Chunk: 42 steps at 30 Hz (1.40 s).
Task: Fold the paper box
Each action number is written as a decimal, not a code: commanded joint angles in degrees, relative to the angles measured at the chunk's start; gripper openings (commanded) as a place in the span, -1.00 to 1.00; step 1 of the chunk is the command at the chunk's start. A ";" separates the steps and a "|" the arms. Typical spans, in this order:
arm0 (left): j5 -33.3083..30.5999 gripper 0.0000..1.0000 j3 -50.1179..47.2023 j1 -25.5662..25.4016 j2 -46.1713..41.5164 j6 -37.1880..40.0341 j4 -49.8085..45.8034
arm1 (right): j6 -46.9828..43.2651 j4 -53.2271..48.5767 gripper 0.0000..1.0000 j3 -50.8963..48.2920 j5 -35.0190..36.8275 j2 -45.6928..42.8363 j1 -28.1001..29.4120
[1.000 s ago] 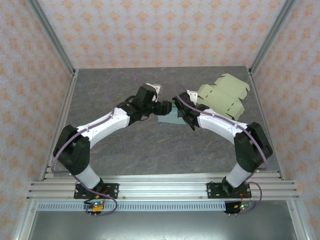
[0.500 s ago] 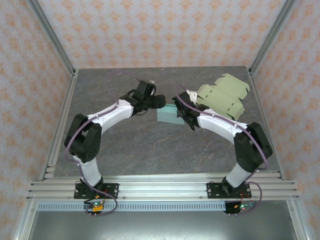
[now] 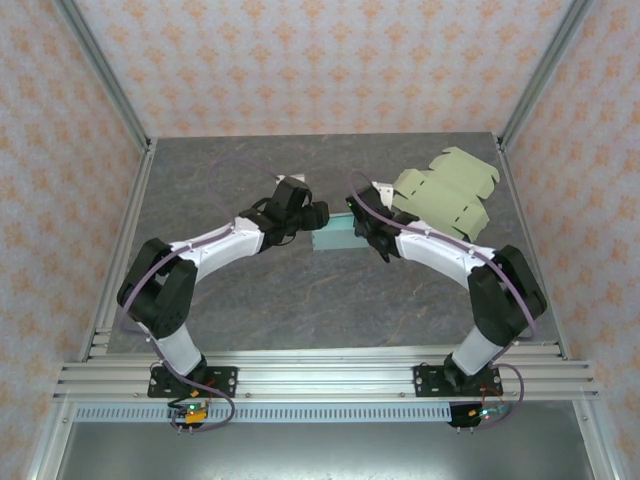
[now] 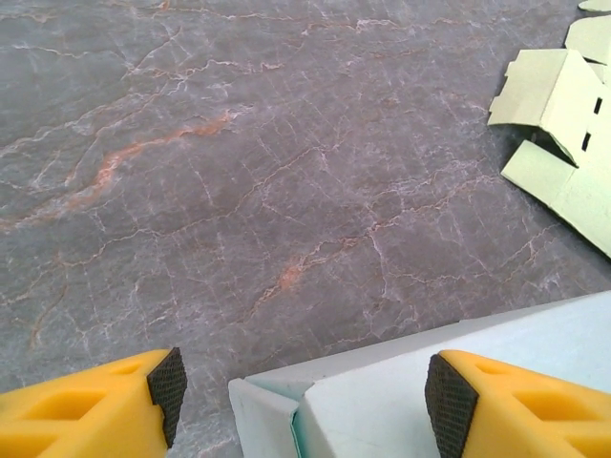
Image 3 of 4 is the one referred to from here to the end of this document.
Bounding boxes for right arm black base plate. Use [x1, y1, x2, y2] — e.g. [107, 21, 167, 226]
[413, 364, 504, 399]

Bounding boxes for aluminium frame leg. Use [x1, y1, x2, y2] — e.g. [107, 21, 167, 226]
[24, 399, 76, 480]
[572, 399, 617, 480]

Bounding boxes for aluminium table side rail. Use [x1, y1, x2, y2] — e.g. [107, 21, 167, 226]
[79, 137, 159, 361]
[494, 133, 572, 362]

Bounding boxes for pale green paper box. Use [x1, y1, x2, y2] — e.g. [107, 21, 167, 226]
[391, 147, 501, 244]

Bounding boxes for light blue paper box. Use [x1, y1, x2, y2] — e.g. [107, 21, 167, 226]
[310, 212, 369, 252]

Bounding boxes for slotted grey cable duct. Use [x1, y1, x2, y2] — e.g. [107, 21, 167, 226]
[73, 403, 507, 424]

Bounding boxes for aluminium mounting rail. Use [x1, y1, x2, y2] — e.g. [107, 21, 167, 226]
[52, 349, 600, 402]

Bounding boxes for aluminium frame post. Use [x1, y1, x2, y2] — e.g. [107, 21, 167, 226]
[52, 0, 154, 151]
[497, 0, 599, 151]

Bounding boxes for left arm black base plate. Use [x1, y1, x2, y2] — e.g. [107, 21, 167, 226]
[147, 366, 239, 399]

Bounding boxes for grey metal panel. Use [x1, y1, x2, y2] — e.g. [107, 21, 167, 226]
[54, 422, 591, 480]

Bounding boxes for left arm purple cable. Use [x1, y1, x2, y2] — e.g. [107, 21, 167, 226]
[119, 157, 281, 431]

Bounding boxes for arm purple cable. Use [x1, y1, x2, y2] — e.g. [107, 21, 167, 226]
[119, 157, 281, 431]
[347, 169, 540, 431]

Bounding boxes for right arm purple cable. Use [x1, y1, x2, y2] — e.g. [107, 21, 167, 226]
[347, 169, 540, 431]

